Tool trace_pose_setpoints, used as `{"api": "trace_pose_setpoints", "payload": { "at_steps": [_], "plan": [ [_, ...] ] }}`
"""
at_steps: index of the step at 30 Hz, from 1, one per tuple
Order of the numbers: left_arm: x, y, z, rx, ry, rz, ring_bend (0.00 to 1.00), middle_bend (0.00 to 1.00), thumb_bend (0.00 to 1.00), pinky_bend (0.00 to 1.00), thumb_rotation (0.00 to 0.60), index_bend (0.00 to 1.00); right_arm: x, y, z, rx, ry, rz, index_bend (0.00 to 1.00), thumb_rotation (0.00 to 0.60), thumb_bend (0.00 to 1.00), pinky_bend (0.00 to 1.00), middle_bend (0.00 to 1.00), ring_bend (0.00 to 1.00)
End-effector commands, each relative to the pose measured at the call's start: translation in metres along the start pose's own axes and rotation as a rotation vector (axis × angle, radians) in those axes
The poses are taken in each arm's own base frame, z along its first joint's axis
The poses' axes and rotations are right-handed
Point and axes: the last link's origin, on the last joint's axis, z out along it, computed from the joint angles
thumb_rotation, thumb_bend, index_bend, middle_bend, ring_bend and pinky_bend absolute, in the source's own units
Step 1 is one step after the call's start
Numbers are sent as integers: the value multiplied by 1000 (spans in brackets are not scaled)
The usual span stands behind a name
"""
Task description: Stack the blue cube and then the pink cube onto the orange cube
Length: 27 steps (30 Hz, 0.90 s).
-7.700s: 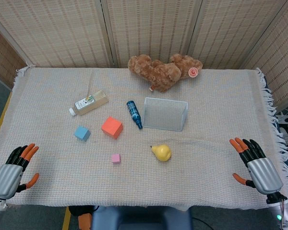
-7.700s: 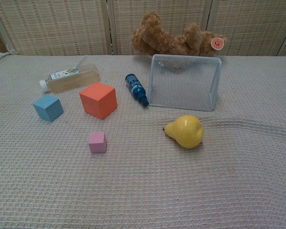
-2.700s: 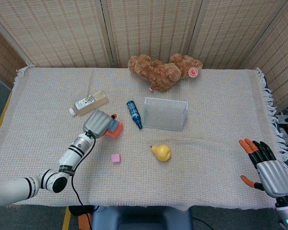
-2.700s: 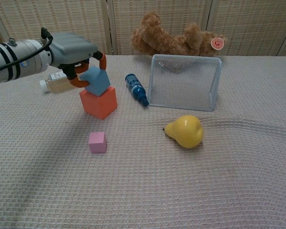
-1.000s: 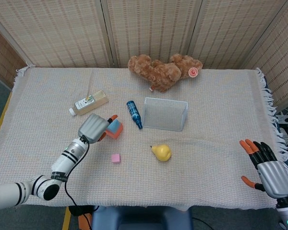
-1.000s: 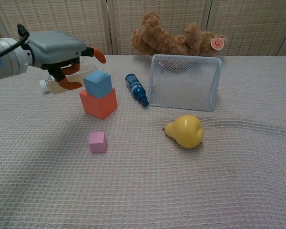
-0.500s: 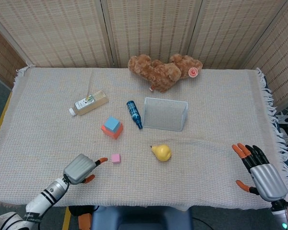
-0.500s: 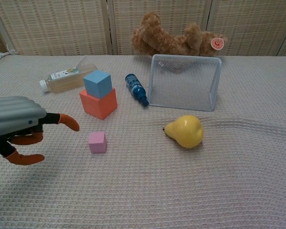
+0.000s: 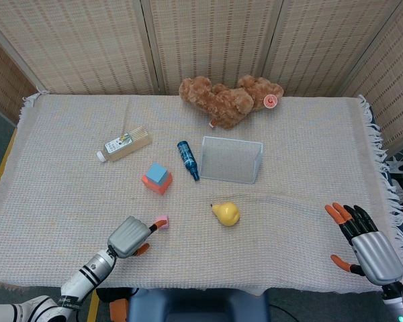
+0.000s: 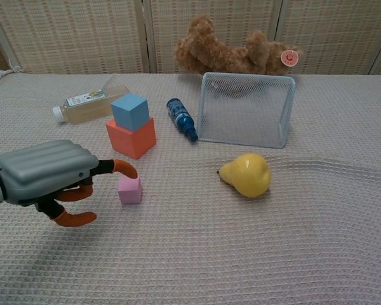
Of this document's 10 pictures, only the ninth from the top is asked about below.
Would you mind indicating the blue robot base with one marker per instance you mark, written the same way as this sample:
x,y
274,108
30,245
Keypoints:
x,y
198,307

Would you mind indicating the clear juice bottle white cap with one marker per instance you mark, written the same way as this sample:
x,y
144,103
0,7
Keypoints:
x,y
124,147

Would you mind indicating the woven folding screen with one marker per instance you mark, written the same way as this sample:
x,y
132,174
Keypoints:
x,y
205,43

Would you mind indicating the orange and blue block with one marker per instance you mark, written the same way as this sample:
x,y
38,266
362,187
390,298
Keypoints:
x,y
158,188

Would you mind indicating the brown teddy bear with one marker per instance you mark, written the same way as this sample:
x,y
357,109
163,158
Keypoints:
x,y
221,100

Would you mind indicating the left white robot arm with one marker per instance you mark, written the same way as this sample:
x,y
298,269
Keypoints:
x,y
77,285

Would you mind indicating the light blue mesh basket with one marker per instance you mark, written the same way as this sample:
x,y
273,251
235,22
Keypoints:
x,y
230,161

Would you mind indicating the small pink cube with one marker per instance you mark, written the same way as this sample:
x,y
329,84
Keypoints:
x,y
164,222

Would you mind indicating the blue cube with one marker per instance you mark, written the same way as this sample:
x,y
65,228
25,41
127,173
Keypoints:
x,y
157,173

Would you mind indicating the round red-white bear tag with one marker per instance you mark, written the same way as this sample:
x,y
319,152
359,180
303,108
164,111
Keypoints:
x,y
270,101

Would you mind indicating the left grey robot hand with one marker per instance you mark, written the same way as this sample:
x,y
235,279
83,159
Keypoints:
x,y
127,238

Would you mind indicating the beige woven tablecloth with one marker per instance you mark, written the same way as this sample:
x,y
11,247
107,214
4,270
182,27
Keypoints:
x,y
289,151

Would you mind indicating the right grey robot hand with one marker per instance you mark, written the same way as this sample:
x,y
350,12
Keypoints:
x,y
372,255

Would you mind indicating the white star-shaped stand base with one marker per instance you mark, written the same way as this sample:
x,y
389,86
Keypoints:
x,y
401,165

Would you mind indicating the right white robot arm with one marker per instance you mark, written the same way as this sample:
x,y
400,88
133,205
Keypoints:
x,y
398,302

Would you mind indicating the orange box under table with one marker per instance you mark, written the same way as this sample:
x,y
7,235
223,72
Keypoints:
x,y
117,310

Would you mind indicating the yellow toy pear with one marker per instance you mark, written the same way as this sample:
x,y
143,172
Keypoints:
x,y
226,213

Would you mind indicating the blue spray bottle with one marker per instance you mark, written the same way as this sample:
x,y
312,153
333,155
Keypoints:
x,y
188,160

